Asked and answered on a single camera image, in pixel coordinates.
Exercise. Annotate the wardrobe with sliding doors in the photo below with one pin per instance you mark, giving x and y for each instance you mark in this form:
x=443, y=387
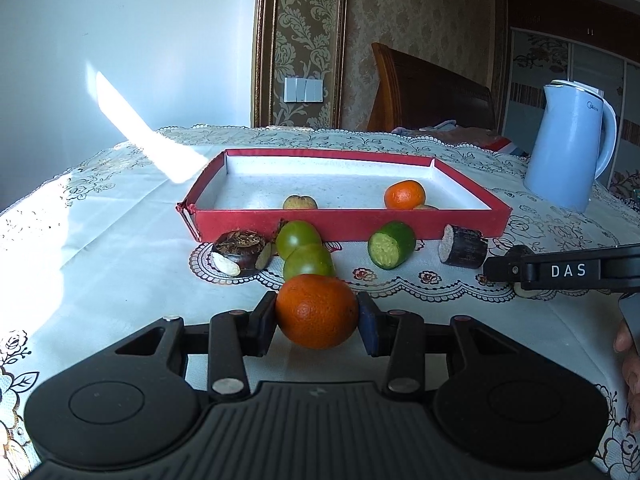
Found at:
x=550, y=10

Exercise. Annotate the grey cloth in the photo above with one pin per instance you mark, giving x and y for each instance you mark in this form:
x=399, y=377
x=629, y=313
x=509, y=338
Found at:
x=442, y=124

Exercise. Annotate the red striped cloth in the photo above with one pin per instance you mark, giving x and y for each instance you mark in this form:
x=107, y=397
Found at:
x=507, y=146

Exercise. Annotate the green cucumber piece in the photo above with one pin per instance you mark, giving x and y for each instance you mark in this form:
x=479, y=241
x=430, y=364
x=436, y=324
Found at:
x=400, y=237

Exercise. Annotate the wooden wall panel frame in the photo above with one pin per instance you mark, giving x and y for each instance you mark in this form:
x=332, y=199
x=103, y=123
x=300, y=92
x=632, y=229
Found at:
x=264, y=60

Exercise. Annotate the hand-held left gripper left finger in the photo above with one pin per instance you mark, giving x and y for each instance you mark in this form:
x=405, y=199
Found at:
x=262, y=327

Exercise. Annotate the white wall light switch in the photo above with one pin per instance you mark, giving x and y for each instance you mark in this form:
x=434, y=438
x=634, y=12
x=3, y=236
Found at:
x=303, y=90

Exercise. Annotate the person's right hand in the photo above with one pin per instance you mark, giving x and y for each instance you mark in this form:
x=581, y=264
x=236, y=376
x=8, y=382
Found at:
x=634, y=385

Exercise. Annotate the pink blanket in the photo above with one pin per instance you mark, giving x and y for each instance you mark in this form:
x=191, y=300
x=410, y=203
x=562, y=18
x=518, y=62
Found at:
x=465, y=135

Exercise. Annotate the light blue electric kettle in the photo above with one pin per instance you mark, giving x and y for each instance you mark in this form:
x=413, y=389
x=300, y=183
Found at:
x=560, y=150

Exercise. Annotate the dark sugarcane piece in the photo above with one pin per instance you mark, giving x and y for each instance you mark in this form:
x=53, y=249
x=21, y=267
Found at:
x=467, y=250

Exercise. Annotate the brown kiwi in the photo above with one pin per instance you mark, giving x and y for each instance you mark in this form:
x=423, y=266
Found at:
x=300, y=203
x=426, y=207

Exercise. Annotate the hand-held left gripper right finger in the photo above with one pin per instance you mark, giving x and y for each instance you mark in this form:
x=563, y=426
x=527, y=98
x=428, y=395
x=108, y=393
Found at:
x=370, y=325

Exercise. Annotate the green tomato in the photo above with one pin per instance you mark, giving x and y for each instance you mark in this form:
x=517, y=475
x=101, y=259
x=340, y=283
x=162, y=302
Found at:
x=297, y=237

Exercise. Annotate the red shallow cardboard box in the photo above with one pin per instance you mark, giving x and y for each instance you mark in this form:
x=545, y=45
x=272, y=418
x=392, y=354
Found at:
x=325, y=182

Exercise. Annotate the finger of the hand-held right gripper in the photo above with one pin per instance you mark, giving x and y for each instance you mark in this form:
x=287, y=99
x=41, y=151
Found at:
x=600, y=270

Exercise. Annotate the mandarin orange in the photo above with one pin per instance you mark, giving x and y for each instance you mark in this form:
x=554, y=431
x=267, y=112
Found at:
x=405, y=195
x=317, y=312

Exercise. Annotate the dark water chestnut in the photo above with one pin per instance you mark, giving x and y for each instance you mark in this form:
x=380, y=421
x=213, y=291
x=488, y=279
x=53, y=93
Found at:
x=240, y=255

